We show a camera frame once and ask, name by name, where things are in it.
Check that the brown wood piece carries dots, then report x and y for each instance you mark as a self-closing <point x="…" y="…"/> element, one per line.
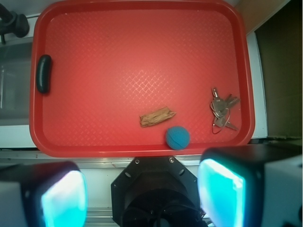
<point x="156" y="117"/>

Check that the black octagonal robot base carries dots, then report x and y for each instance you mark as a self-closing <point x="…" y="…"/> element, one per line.
<point x="156" y="192"/>

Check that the silver key bunch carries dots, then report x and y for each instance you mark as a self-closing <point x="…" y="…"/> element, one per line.
<point x="221" y="109"/>

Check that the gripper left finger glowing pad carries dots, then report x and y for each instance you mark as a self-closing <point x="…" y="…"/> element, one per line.
<point x="43" y="195"/>

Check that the black clamp mount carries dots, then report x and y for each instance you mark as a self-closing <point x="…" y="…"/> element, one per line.
<point x="11" y="22"/>

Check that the red plastic tray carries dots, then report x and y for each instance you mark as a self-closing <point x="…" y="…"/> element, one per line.
<point x="113" y="61"/>

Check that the black curved clip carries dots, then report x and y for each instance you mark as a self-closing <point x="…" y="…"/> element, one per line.
<point x="43" y="73"/>

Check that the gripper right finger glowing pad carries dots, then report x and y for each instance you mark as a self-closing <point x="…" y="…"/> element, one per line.
<point x="256" y="185"/>

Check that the blue foam ball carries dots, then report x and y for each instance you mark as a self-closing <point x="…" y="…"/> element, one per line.
<point x="177" y="138"/>

